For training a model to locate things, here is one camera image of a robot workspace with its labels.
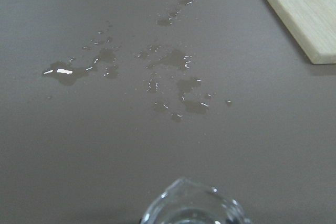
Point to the bamboo cutting board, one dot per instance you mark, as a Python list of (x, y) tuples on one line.
[(312, 25)]

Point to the small clear glass cup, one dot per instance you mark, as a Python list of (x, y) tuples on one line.
[(187, 201)]

